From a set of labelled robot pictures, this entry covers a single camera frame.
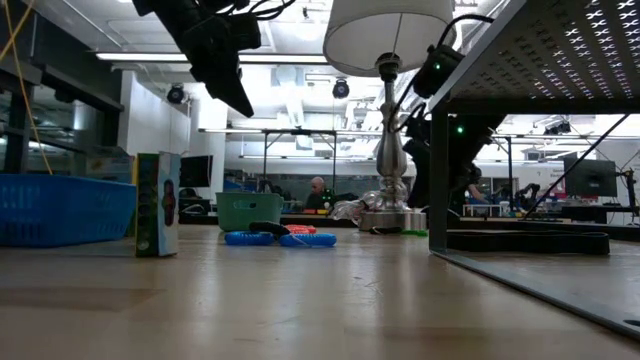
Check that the large black rubber band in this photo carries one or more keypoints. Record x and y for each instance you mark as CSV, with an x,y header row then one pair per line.
x,y
525,244

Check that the black ceiling camera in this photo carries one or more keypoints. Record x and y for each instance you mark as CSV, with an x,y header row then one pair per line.
x,y
557,127
176,95
341,89

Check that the thin black rod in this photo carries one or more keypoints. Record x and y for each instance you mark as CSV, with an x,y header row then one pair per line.
x,y
577,165

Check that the black monitor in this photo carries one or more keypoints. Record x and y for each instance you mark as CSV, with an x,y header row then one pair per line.
x,y
590,177
196,171

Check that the blue plastic basket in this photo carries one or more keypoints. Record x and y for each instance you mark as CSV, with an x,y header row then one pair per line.
x,y
60,210

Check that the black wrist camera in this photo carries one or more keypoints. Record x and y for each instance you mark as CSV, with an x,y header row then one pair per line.
x,y
242,32
437,72

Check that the dark metal rack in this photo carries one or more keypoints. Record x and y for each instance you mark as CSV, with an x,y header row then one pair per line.
x,y
15,130

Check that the person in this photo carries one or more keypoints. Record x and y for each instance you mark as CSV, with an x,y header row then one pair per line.
x,y
477,192
317,192

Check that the black coil wristband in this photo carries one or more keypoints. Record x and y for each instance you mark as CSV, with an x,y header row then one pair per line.
x,y
270,228
385,231

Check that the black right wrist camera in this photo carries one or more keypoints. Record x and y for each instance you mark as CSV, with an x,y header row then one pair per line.
x,y
437,72

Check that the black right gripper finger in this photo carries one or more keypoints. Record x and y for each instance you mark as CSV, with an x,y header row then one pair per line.
x,y
420,170
456,192

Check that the mint green plastic bin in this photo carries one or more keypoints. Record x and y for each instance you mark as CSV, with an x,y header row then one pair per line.
x,y
250,212

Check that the black frame stand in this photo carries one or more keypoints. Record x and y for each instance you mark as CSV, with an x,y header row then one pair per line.
x,y
299,132

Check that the silver table lamp white shade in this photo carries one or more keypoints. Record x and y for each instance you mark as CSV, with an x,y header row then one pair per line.
x,y
390,30

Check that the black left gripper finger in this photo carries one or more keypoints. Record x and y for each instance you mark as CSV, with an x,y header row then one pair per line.
x,y
232,92

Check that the grey perforated metal riser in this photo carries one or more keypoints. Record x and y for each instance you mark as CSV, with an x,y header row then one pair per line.
x,y
550,50

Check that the blue coil wristband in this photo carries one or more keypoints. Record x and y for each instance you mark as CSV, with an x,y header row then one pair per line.
x,y
240,239
320,240

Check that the black background robot arm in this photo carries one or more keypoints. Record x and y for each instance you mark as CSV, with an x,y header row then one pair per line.
x,y
530,192

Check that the green rubber band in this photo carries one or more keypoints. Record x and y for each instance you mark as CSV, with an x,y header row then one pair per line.
x,y
415,233

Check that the orange coil wristband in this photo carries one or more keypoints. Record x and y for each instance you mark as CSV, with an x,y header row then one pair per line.
x,y
306,231
302,226

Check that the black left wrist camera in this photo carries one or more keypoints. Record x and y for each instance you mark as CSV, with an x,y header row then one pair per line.
x,y
242,32

